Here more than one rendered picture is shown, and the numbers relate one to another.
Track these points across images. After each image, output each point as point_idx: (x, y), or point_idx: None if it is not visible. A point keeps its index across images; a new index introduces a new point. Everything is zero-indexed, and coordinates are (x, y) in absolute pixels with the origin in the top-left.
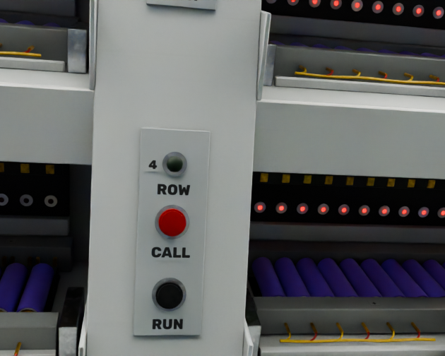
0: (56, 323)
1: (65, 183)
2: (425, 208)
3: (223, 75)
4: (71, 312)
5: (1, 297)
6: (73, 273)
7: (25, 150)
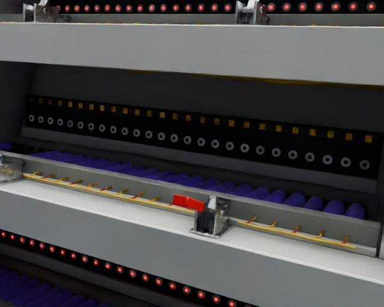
0: (379, 226)
1: (378, 151)
2: None
3: None
4: None
5: (330, 210)
6: (378, 222)
7: (382, 75)
